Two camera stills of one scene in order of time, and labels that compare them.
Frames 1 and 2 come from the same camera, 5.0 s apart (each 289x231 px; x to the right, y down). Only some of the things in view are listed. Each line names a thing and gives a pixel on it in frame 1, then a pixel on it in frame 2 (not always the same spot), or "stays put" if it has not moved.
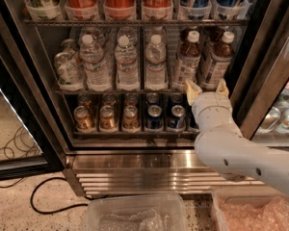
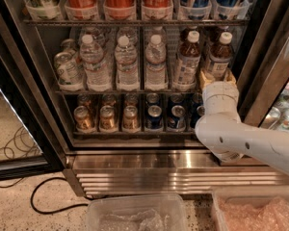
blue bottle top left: x=195 y=2 stays put
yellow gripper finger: x=192 y=90 to x=205 y=80
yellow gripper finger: x=222 y=88 to x=229 y=77
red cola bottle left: x=82 y=2 stays put
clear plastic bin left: x=137 y=213 stays put
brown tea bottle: x=220 y=62 stays put
